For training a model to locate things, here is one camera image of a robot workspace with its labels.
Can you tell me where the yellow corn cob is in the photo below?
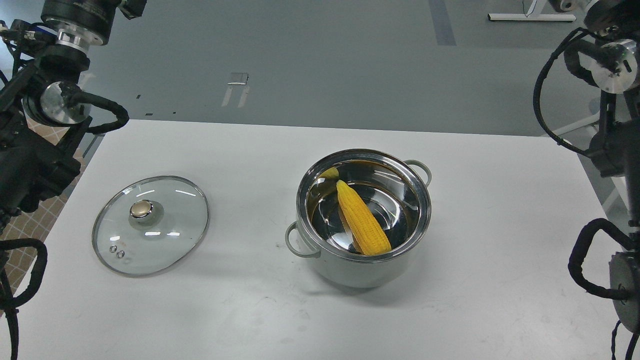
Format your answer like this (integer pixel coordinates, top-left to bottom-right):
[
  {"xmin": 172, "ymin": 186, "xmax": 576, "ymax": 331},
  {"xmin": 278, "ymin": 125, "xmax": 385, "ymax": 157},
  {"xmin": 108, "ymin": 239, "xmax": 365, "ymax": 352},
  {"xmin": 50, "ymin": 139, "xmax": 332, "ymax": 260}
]
[{"xmin": 336, "ymin": 180, "xmax": 393, "ymax": 256}]

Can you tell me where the glass pot lid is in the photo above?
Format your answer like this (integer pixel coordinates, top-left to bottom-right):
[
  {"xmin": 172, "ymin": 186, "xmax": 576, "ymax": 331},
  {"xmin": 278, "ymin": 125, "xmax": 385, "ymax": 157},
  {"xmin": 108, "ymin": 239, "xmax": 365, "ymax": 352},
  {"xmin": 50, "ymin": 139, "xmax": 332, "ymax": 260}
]
[{"xmin": 91, "ymin": 175, "xmax": 210, "ymax": 278}]

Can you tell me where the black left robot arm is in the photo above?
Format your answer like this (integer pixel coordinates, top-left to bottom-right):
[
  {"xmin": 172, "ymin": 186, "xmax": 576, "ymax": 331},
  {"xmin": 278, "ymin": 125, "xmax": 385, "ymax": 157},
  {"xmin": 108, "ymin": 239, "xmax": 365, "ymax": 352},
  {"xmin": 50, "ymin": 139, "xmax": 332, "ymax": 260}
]
[{"xmin": 0, "ymin": 0, "xmax": 147, "ymax": 229}]

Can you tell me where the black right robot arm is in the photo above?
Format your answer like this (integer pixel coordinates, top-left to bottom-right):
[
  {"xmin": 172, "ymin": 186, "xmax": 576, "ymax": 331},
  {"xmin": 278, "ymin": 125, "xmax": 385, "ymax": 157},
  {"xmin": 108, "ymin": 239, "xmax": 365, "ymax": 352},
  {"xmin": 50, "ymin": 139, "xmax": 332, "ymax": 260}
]
[{"xmin": 532, "ymin": 0, "xmax": 640, "ymax": 360}]

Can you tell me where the grey steel pot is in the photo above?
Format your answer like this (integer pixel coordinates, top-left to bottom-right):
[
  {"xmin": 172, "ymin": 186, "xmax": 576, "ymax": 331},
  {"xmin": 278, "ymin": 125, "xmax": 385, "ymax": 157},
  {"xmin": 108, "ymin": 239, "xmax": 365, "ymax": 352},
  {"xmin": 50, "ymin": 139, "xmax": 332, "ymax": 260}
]
[{"xmin": 285, "ymin": 148, "xmax": 433, "ymax": 289}]

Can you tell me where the white table base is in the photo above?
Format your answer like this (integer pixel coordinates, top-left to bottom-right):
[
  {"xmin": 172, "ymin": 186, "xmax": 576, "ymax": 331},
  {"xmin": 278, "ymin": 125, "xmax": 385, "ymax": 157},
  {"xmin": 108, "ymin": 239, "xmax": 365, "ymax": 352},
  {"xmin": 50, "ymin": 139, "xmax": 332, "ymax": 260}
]
[{"xmin": 487, "ymin": 0, "xmax": 577, "ymax": 23}]

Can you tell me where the beige checked cloth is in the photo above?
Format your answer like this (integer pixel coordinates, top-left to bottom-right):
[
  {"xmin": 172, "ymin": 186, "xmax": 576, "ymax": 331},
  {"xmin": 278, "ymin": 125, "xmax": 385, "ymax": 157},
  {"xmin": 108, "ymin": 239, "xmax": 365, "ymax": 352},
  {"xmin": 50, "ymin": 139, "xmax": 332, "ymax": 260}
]
[{"xmin": 1, "ymin": 134, "xmax": 104, "ymax": 294}]

